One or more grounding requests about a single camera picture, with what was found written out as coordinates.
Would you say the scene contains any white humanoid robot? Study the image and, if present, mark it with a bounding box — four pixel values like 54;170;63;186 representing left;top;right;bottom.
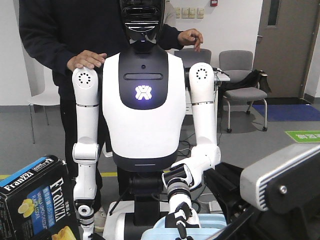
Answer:
72;0;221;240

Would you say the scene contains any person in dark clothes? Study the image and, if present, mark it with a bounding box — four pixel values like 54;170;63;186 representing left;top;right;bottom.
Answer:
18;0;204;232

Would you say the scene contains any brown door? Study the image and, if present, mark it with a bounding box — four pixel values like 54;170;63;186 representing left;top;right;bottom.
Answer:
253;0;320;98

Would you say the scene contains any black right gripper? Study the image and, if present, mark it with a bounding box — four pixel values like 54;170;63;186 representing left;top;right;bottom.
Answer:
203;162;320;240

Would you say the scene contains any white plastic chair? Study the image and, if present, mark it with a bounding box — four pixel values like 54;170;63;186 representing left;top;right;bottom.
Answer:
27;66;61;145

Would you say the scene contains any black Franzzi cookie box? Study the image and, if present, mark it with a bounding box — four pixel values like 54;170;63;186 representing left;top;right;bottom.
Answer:
0;155;81;240

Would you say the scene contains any light blue plastic basket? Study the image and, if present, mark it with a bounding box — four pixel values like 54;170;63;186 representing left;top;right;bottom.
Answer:
140;212;228;240

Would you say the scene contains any grey office chair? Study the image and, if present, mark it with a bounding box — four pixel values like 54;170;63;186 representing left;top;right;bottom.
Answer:
219;50;268;133
174;48;212;68

